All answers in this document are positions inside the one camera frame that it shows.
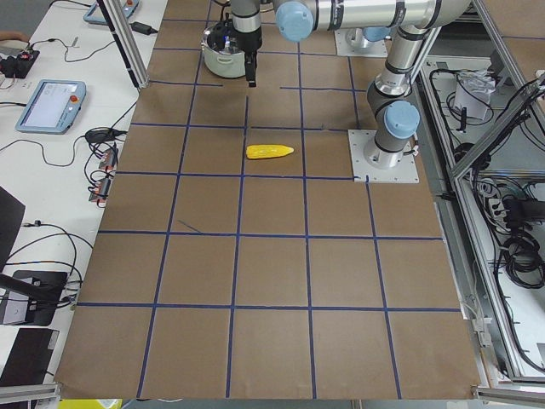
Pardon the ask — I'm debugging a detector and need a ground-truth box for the blue teach pendant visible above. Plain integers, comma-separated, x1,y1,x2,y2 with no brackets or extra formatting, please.
83,0,143,26
14,79,87,135

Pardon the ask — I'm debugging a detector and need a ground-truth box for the white bag on floor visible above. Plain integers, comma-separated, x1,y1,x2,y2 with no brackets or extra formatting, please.
453,70,496,121

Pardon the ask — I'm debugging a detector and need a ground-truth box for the pale green cooking pot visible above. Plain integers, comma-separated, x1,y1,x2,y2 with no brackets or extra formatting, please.
201,21,245,78

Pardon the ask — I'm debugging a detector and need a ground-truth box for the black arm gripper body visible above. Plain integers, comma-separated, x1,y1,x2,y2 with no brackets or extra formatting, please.
233,28,262,53

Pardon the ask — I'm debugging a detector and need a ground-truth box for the black power adapter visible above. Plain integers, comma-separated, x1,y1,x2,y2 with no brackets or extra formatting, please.
130,21,158,36

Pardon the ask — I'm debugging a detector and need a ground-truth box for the aluminium frame post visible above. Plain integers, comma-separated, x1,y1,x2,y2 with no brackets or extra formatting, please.
97,0,149,89

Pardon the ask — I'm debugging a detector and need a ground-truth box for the black box on table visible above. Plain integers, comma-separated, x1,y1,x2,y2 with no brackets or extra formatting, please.
1,327,59,387

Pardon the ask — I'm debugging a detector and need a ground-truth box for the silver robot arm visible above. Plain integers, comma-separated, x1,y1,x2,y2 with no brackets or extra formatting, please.
272,0,469,170
231,0,270,88

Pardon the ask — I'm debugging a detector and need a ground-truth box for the yellow corn cob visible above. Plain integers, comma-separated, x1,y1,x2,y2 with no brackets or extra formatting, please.
245,144,295,160

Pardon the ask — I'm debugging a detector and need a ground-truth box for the blue teach pendant near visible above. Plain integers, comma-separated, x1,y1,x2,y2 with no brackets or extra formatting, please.
14,79,87,135

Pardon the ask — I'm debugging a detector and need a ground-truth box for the black monitor stand base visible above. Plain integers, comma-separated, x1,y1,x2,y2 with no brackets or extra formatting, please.
1,270,68,326

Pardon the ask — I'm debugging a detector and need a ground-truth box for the blue teach pendant far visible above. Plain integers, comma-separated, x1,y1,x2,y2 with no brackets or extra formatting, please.
83,0,143,26

